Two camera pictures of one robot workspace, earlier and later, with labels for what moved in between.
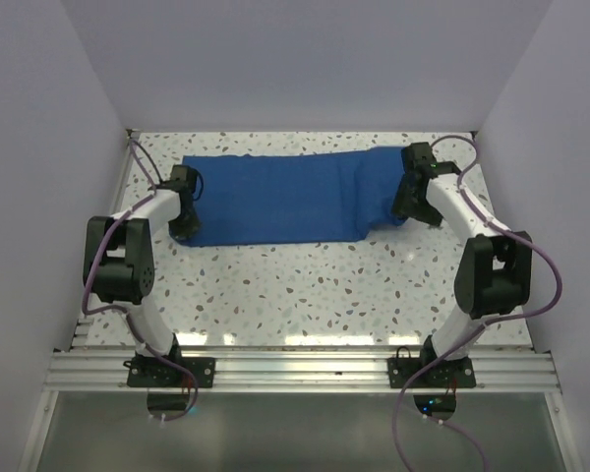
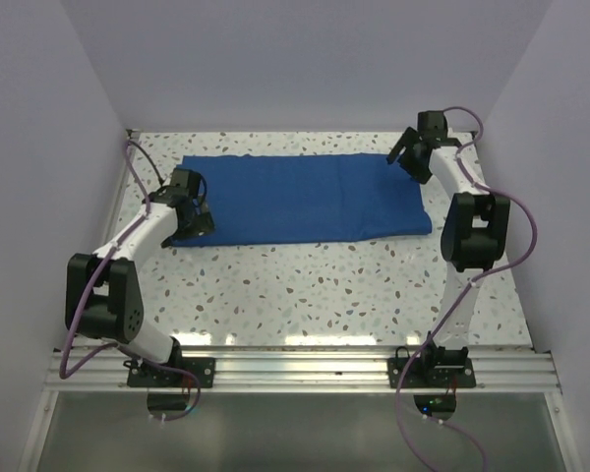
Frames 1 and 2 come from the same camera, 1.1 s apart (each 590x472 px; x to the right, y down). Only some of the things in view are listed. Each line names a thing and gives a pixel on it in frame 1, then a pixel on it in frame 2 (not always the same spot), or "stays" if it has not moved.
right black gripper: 402,206 → 420,173
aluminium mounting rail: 306,372 stays
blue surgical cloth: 281,199 stays
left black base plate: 155,372 stays
